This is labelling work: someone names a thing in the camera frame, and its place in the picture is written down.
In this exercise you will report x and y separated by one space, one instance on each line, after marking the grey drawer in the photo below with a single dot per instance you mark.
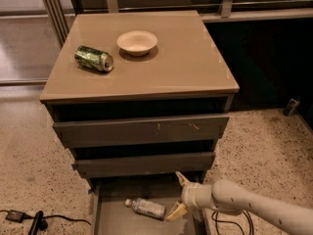
112 217
134 131
145 165

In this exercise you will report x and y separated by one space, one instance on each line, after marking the grey top drawer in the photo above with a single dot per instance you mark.
134 131

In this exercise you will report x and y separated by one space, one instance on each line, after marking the clear plastic water bottle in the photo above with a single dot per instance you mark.
146 208

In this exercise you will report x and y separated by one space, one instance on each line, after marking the grey drawer cabinet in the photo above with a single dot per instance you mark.
184 75

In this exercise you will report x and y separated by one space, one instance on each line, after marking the small grey floor device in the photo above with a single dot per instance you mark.
291 107

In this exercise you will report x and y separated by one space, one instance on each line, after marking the grey middle drawer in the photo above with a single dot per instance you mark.
145 165

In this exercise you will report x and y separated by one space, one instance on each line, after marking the black power adapter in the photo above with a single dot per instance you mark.
15 216

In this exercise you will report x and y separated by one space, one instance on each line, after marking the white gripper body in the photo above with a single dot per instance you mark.
190 196

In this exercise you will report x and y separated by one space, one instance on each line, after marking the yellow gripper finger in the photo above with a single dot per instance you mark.
179 209
183 181

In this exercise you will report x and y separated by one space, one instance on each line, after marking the metal railing frame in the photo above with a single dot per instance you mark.
211 11

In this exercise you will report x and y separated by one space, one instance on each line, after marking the green soda can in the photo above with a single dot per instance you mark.
94 59

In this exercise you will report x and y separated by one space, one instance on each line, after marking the white paper bowl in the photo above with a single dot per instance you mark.
137 42

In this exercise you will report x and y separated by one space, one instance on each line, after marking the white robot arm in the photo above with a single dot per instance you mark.
230 198

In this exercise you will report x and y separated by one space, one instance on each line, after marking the grey bottom drawer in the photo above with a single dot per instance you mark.
112 217

